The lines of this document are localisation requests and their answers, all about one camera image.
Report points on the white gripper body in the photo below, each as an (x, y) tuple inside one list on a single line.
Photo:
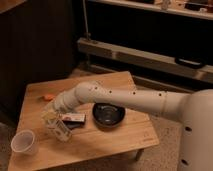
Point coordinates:
[(59, 105)]

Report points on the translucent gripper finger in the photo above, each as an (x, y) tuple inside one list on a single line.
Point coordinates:
[(48, 107), (49, 115)]

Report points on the white bottle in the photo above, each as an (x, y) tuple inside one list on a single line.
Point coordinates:
[(58, 129)]

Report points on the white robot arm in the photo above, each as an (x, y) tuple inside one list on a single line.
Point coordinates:
[(193, 110)]

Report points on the orange carrot toy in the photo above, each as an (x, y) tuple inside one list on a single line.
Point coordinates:
[(48, 97)]

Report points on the black and red box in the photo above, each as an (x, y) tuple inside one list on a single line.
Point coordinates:
[(72, 120)]

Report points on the black bowl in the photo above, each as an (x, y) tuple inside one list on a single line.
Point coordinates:
[(107, 115)]

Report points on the wooden low table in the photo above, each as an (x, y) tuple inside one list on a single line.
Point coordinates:
[(86, 143)]

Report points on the metal pole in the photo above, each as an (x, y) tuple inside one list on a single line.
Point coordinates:
[(87, 33)]

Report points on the long grey case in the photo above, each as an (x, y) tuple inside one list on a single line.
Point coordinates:
[(144, 59)]

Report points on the black case handle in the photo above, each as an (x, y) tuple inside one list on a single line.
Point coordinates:
[(189, 64)]

